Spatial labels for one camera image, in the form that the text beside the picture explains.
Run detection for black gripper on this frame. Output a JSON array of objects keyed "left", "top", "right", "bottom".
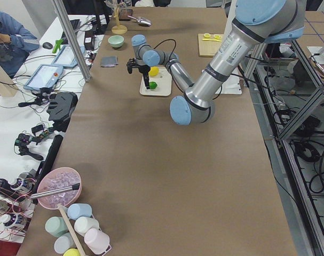
[{"left": 138, "top": 65, "right": 151, "bottom": 90}]

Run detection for yellow lemon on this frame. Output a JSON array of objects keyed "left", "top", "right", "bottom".
[{"left": 148, "top": 67, "right": 159, "bottom": 77}]

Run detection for green lime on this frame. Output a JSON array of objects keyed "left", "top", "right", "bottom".
[{"left": 149, "top": 82, "right": 157, "bottom": 90}]

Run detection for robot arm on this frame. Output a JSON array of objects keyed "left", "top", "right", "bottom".
[{"left": 127, "top": 1, "right": 306, "bottom": 125}]

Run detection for cream rabbit tray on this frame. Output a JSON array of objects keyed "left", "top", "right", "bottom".
[{"left": 139, "top": 66, "right": 172, "bottom": 97}]

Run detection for grey folded cloth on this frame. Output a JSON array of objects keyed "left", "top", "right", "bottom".
[{"left": 100, "top": 56, "right": 118, "bottom": 67}]

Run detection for mint green bowl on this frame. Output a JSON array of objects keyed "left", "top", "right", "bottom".
[{"left": 108, "top": 35, "right": 124, "bottom": 48}]

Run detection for wooden mug tree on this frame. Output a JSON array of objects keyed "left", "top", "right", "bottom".
[{"left": 111, "top": 7, "right": 128, "bottom": 35}]

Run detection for metal scoop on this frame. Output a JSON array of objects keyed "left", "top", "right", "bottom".
[{"left": 128, "top": 15, "right": 152, "bottom": 26}]

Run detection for wooden cutting board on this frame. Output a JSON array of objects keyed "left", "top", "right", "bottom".
[{"left": 197, "top": 33, "right": 223, "bottom": 57}]

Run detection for yellow plastic knife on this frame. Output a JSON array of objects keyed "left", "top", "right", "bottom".
[{"left": 202, "top": 38, "right": 222, "bottom": 42}]

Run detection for teach pendant tablet far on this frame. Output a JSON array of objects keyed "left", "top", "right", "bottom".
[{"left": 51, "top": 45, "right": 77, "bottom": 69}]

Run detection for teach pendant tablet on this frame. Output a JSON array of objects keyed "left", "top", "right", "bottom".
[
  {"left": 23, "top": 65, "right": 64, "bottom": 91},
  {"left": 51, "top": 45, "right": 77, "bottom": 69}
]

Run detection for teach pendant tablet near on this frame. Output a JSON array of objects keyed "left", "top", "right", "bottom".
[{"left": 23, "top": 65, "right": 64, "bottom": 91}]

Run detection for black computer mouse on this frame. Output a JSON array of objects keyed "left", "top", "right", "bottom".
[{"left": 42, "top": 42, "right": 53, "bottom": 50}]

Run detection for metal tongs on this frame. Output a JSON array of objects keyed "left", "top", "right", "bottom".
[{"left": 29, "top": 183, "right": 81, "bottom": 199}]

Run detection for pink bowl with ice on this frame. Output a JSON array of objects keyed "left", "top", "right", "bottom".
[{"left": 37, "top": 167, "right": 82, "bottom": 210}]

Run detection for seated person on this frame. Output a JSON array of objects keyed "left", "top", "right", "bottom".
[{"left": 0, "top": 11, "right": 39, "bottom": 78}]

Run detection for blue cup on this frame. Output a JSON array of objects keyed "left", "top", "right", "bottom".
[{"left": 67, "top": 203, "right": 92, "bottom": 220}]

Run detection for white cup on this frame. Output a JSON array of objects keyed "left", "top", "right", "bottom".
[{"left": 74, "top": 217, "right": 100, "bottom": 237}]

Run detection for pink cup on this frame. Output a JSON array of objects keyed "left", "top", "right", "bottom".
[{"left": 84, "top": 228, "right": 110, "bottom": 254}]

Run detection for green cup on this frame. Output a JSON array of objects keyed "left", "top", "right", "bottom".
[{"left": 45, "top": 217, "right": 68, "bottom": 238}]

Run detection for grey cup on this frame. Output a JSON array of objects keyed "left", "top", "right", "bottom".
[{"left": 54, "top": 233, "right": 76, "bottom": 254}]

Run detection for yellow cup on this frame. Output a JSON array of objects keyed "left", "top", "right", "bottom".
[{"left": 63, "top": 248, "right": 81, "bottom": 256}]

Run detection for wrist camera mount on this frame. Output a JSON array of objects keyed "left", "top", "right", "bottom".
[{"left": 127, "top": 58, "right": 140, "bottom": 74}]

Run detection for aluminium frame post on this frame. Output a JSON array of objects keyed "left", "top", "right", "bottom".
[{"left": 51, "top": 0, "right": 91, "bottom": 82}]

